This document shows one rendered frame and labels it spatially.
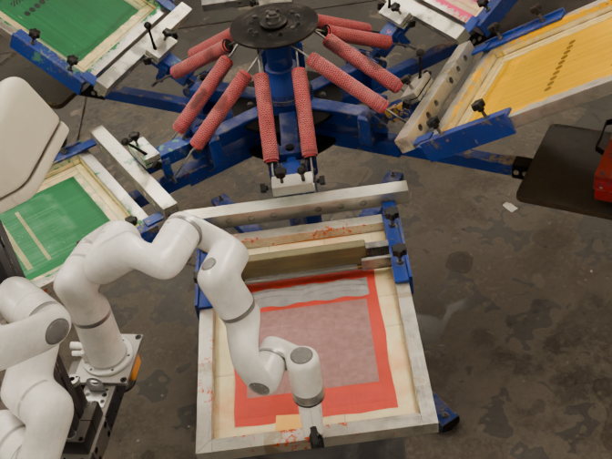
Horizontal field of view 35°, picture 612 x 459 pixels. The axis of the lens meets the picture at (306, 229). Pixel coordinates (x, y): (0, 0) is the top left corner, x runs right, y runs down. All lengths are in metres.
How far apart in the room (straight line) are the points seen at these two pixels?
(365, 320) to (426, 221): 1.78
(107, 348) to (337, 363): 0.60
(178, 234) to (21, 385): 0.45
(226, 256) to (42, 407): 0.49
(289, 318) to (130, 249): 0.76
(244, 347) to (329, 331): 0.57
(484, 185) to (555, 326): 0.93
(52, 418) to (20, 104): 0.58
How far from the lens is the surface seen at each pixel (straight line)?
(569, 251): 4.22
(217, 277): 2.01
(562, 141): 3.22
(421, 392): 2.41
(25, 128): 1.71
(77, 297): 2.22
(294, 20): 3.26
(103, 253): 2.11
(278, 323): 2.65
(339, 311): 2.66
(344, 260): 2.71
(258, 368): 2.10
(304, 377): 2.14
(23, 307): 1.79
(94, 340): 2.33
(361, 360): 2.53
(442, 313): 3.95
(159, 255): 2.00
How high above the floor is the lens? 2.86
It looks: 41 degrees down
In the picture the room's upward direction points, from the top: 9 degrees counter-clockwise
